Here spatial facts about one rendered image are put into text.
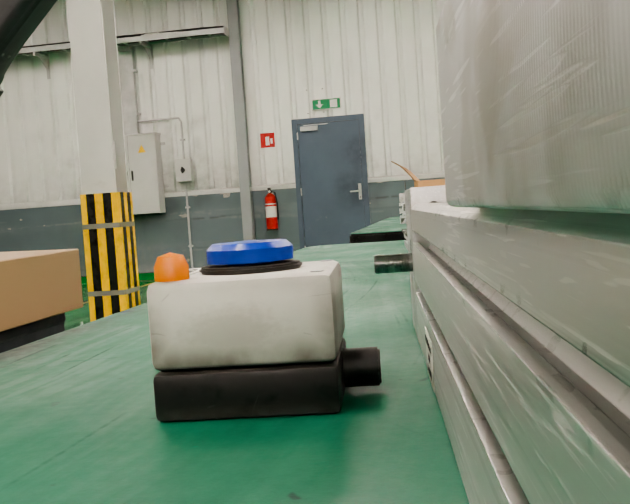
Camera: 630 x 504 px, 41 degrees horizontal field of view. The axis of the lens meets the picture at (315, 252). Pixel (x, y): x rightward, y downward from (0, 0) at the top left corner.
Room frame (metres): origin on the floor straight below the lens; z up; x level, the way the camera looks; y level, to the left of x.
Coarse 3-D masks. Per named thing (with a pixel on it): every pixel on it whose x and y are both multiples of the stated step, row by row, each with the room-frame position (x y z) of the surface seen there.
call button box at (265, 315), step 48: (192, 288) 0.35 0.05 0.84; (240, 288) 0.35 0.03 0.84; (288, 288) 0.35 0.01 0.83; (336, 288) 0.37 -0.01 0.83; (192, 336) 0.35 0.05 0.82; (240, 336) 0.35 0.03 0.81; (288, 336) 0.35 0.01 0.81; (336, 336) 0.35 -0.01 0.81; (192, 384) 0.35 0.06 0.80; (240, 384) 0.35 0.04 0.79; (288, 384) 0.35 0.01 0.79; (336, 384) 0.35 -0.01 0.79
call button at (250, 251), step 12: (252, 240) 0.39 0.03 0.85; (264, 240) 0.38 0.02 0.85; (276, 240) 0.38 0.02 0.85; (216, 252) 0.37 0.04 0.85; (228, 252) 0.37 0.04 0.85; (240, 252) 0.37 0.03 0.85; (252, 252) 0.37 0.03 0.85; (264, 252) 0.37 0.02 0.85; (276, 252) 0.37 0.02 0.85; (288, 252) 0.38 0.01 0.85; (216, 264) 0.38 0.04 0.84; (228, 264) 0.38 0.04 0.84; (240, 264) 0.38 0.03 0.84; (252, 264) 0.38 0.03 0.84
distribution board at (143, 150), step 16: (128, 144) 11.77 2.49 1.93; (144, 144) 11.73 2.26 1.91; (160, 144) 11.94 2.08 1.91; (128, 160) 11.77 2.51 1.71; (144, 160) 11.74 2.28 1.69; (160, 160) 11.89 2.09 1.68; (176, 160) 11.81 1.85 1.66; (128, 176) 11.78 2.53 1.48; (144, 176) 11.74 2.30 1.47; (160, 176) 11.84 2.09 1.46; (176, 176) 11.81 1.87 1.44; (192, 176) 11.85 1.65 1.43; (144, 192) 11.74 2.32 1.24; (160, 192) 11.78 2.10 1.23; (144, 208) 11.75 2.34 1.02; (160, 208) 11.73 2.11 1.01
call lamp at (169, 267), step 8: (160, 256) 0.36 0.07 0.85; (168, 256) 0.36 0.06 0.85; (176, 256) 0.36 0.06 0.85; (160, 264) 0.36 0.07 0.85; (168, 264) 0.35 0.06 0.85; (176, 264) 0.36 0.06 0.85; (184, 264) 0.36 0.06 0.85; (160, 272) 0.35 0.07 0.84; (168, 272) 0.35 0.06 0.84; (176, 272) 0.35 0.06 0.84; (184, 272) 0.36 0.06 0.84; (160, 280) 0.35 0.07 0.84; (168, 280) 0.35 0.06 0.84; (176, 280) 0.35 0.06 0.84
